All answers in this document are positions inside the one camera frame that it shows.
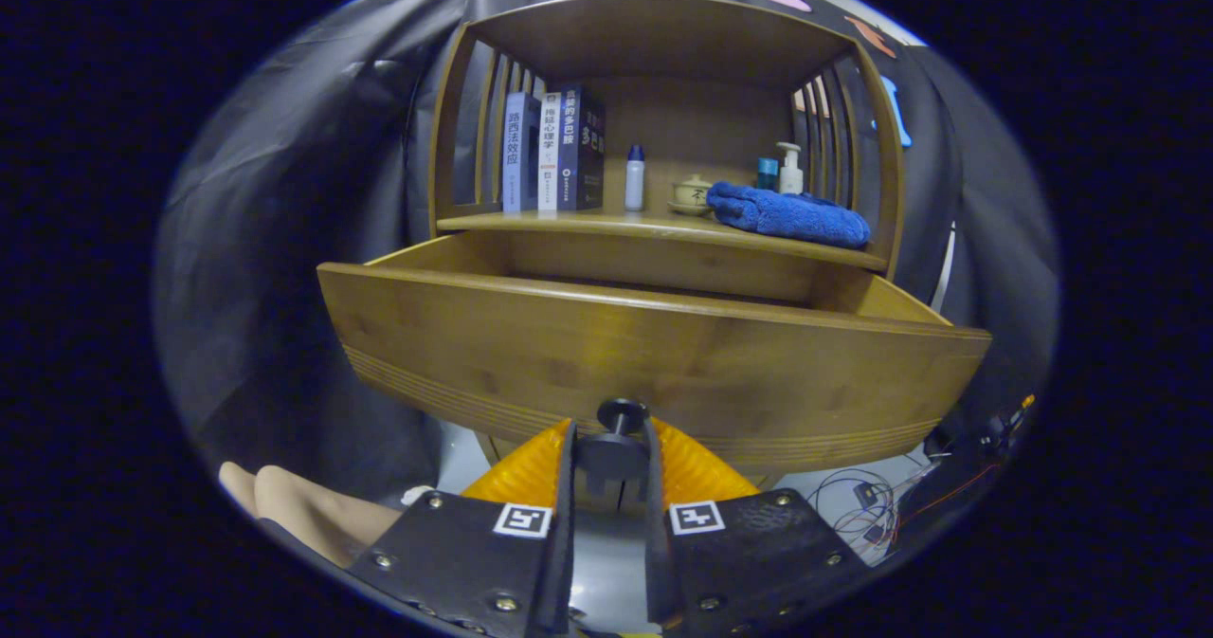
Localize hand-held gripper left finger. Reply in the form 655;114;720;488
346;417;577;637

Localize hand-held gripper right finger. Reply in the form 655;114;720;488
644;417;870;635

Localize wooden drawer with black knob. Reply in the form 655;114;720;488
317;230;993;487

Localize wooden countertop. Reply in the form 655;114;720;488
436;204;892;274

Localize wooden cabinet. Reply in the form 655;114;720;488
428;0;908;516

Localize person's leg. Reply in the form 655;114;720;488
218;461;404;568

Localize black tool with orange tip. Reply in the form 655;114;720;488
981;394;1036;454

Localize blue towel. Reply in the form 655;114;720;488
706;181;871;249

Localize beige lidded tea cup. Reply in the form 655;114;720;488
667;174;716;217

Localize white book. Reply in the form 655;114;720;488
538;91;564;212

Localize lavender book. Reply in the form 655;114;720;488
502;91;543;214

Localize dark blue book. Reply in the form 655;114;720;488
557;85;607;211

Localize black backdrop cloth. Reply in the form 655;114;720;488
152;0;1060;525

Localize tangle of thin cables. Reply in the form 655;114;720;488
806;463;939;563

